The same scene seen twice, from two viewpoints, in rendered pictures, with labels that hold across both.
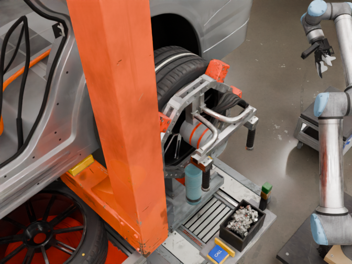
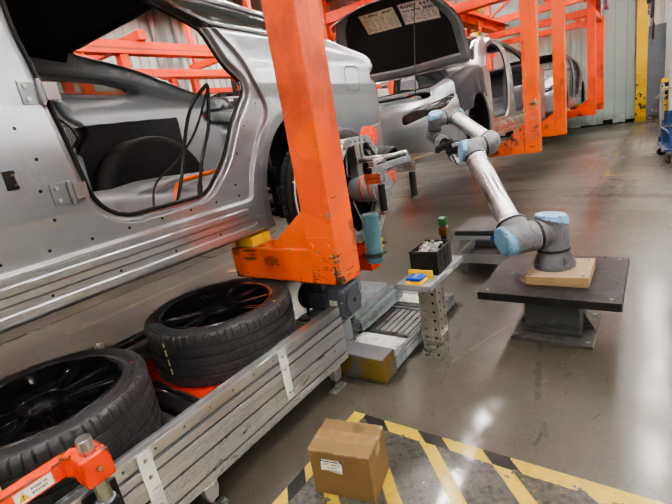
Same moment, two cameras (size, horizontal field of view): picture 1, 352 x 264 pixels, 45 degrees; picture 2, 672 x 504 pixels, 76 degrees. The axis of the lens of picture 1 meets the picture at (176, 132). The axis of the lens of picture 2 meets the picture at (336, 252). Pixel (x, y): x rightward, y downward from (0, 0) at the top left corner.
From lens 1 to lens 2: 1.52 m
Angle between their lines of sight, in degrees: 32
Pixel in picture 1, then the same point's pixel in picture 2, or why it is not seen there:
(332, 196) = (504, 205)
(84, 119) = (259, 180)
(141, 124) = (318, 77)
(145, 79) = (316, 31)
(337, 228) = (522, 226)
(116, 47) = not seen: outside the picture
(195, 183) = (373, 226)
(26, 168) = (209, 211)
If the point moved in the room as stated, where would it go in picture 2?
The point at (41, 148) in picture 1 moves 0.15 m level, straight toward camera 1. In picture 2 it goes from (223, 196) to (236, 196)
